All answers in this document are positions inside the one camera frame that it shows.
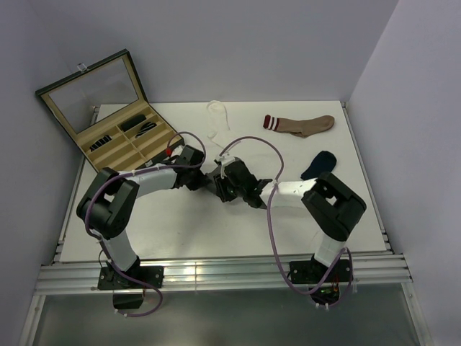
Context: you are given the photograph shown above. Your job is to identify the striped rolled sock right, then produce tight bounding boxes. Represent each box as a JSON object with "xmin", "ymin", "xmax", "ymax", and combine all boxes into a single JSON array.
[{"xmin": 135, "ymin": 122, "xmax": 157, "ymax": 138}]

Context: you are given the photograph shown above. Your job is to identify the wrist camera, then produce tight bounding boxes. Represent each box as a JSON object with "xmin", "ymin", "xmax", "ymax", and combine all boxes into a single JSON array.
[
  {"xmin": 213, "ymin": 154, "xmax": 253, "ymax": 184},
  {"xmin": 169, "ymin": 145, "xmax": 205, "ymax": 169}
]

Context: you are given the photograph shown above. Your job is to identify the navy blue sock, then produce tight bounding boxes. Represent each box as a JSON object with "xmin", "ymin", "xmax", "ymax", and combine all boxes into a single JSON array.
[{"xmin": 300, "ymin": 151, "xmax": 337, "ymax": 180}]

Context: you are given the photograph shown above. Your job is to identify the white sock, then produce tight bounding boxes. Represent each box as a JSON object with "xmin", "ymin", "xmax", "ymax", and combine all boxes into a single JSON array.
[{"xmin": 206, "ymin": 100, "xmax": 238, "ymax": 149}]

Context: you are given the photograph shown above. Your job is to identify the tan sock with red cuff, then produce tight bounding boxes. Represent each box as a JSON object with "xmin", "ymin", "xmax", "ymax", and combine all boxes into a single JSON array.
[{"xmin": 262, "ymin": 115, "xmax": 335, "ymax": 138}]

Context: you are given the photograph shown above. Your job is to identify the striped rolled sock left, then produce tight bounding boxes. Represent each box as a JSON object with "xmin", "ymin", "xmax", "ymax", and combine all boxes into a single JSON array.
[{"xmin": 89, "ymin": 135, "xmax": 112, "ymax": 152}]

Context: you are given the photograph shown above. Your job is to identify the black rolled sock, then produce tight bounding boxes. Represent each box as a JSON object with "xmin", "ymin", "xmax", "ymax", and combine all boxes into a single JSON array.
[{"xmin": 120, "ymin": 114, "xmax": 146, "ymax": 132}]

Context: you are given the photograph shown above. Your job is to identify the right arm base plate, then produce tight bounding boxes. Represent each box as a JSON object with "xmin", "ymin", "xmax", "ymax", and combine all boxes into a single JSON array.
[{"xmin": 289, "ymin": 258, "xmax": 352, "ymax": 285}]

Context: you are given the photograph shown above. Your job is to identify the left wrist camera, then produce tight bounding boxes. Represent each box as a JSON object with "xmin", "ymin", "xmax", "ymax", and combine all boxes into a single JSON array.
[{"xmin": 169, "ymin": 145, "xmax": 205, "ymax": 169}]

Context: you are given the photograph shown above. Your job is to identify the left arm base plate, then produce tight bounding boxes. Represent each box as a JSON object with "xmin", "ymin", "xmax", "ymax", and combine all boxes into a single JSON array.
[{"xmin": 97, "ymin": 266, "xmax": 164, "ymax": 290}]

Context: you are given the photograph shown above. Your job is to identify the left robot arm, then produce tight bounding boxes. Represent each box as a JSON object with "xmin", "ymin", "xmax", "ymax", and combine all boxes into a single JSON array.
[{"xmin": 76, "ymin": 164, "xmax": 210, "ymax": 288}]

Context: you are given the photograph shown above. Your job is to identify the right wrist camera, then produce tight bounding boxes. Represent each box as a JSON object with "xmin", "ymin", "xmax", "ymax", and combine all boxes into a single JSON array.
[{"xmin": 213, "ymin": 154, "xmax": 253, "ymax": 184}]

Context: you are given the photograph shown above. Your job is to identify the aluminium frame rail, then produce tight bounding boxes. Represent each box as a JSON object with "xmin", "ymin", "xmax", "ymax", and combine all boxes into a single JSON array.
[{"xmin": 34, "ymin": 254, "xmax": 413, "ymax": 296}]

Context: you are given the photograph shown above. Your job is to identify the striped rolled sock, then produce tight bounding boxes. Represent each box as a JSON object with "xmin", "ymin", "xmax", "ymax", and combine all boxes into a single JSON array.
[
  {"xmin": 135, "ymin": 122, "xmax": 157, "ymax": 138},
  {"xmin": 89, "ymin": 135, "xmax": 112, "ymax": 152}
]

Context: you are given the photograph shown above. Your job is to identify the black compartment storage box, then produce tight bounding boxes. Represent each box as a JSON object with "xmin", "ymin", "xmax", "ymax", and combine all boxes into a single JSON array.
[{"xmin": 35, "ymin": 49, "xmax": 184, "ymax": 171}]

